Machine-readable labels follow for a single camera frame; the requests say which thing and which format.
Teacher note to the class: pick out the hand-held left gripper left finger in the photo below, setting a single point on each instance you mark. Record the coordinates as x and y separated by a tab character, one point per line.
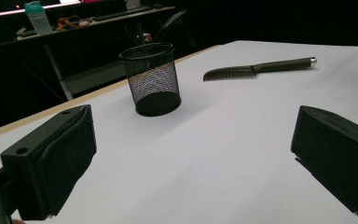
59	161

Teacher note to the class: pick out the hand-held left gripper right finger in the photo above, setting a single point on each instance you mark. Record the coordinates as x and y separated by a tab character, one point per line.
335	155

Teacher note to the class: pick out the black mesh pen holder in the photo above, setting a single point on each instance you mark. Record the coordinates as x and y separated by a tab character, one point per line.
155	84

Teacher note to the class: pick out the desk with white legs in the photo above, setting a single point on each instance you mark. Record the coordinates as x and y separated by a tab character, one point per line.
96	77

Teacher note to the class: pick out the clear bottle with teal lid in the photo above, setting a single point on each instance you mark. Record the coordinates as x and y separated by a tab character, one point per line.
40	21

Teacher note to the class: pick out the black chair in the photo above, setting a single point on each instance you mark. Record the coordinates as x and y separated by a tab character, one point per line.
171	23

